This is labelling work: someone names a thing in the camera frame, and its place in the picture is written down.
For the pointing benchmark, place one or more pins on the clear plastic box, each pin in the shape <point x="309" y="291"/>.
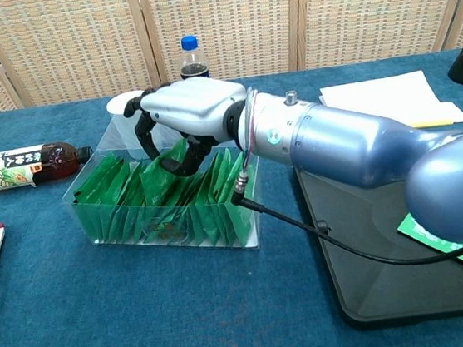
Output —
<point x="159" y="236"/>

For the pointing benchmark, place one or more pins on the cola bottle with blue cap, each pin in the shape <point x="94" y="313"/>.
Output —
<point x="189" y="44"/>

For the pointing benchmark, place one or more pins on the brown tea bottle with label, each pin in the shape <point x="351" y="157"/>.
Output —
<point x="13" y="169"/>

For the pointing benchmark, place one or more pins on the woven folding screen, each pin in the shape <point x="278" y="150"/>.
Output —
<point x="74" y="40"/>

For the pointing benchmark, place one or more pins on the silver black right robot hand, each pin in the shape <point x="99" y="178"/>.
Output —
<point x="194" y="102"/>

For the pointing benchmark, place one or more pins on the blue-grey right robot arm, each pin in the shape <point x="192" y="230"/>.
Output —
<point x="336" y="140"/>

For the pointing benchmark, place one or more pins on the black plastic tray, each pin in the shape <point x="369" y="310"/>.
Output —
<point x="373" y="283"/>

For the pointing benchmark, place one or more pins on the small white paper sheet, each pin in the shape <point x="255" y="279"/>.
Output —
<point x="457" y="112"/>

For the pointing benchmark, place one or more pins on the blue felt table cover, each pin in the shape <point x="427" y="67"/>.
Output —
<point x="147" y="317"/>

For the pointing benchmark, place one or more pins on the white booklet with yellow edge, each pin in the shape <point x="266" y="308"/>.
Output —
<point x="381" y="95"/>

